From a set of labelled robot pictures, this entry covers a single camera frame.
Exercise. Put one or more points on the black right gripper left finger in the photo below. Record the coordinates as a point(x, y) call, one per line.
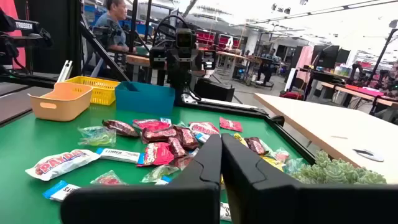
point(186, 202)

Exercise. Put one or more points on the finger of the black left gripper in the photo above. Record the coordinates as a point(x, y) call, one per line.
point(189, 62)
point(178, 62)

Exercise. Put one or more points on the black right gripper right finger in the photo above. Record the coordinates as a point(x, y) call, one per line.
point(280, 202)

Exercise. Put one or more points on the brown chocolatey PayDay bar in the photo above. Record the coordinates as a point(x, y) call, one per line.
point(158, 134)
point(188, 138)
point(255, 145)
point(121, 127)
point(176, 147)
point(183, 161)

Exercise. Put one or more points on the Hershey's cookies creme bar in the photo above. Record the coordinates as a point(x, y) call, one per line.
point(165, 120)
point(201, 137)
point(119, 155)
point(225, 212)
point(163, 180)
point(60, 190)

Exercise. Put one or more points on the black Trossen robot arm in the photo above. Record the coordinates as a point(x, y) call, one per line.
point(23, 25)

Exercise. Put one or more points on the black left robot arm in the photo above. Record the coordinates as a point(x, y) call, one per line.
point(186, 90)

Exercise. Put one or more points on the clear candy bag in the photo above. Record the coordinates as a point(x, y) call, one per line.
point(158, 172)
point(281, 154)
point(293, 165)

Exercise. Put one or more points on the yellow candy pack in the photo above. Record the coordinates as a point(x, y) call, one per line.
point(273, 162)
point(240, 139)

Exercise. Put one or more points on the black box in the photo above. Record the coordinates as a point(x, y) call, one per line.
point(214, 90)

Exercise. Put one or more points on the blue plastic bin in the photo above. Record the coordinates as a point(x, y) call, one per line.
point(144, 99)

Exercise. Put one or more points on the person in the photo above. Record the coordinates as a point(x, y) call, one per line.
point(113, 28)
point(270, 59)

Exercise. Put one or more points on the pale green potted succulent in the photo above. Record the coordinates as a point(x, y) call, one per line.
point(335, 171)

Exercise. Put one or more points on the yellow lattice plastic basket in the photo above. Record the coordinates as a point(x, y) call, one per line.
point(102, 90)

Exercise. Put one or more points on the clear bag red gummies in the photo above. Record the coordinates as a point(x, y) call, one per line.
point(109, 180)

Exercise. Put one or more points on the black round knob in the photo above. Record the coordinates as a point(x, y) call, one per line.
point(277, 120)

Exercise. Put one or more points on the wooden side table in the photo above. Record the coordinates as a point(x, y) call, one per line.
point(311, 124)

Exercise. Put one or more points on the clear bag teal gummies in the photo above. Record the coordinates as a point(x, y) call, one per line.
point(93, 130)

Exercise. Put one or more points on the white black small object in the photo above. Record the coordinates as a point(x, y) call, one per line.
point(368, 155)

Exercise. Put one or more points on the clear bag green gummies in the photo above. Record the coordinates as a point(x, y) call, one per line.
point(98, 140)

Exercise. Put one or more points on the black curtain panel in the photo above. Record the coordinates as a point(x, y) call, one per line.
point(53, 56)

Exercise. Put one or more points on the pink hanging cloth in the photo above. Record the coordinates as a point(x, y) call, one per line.
point(304, 62)

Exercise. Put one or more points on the white PayDay bar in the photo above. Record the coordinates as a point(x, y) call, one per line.
point(59, 163)

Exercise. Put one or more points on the wooden workbench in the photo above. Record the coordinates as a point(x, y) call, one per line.
point(357, 93)

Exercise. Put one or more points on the black computer monitor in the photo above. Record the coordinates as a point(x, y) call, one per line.
point(325, 56)

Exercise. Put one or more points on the grey side table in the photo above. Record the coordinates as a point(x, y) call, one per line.
point(15, 105)

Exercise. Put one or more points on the red panel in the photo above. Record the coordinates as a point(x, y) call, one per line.
point(7, 7)

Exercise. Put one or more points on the black light stand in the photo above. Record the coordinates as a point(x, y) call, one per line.
point(384, 46)

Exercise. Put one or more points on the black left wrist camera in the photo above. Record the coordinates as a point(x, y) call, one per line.
point(185, 39)

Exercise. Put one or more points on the black diagonal frame strut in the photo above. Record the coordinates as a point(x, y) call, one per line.
point(102, 51)

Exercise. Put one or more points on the black table edge frame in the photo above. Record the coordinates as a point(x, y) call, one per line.
point(248, 109)

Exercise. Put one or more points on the white metal bracket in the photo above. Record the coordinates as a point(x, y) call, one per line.
point(64, 71)

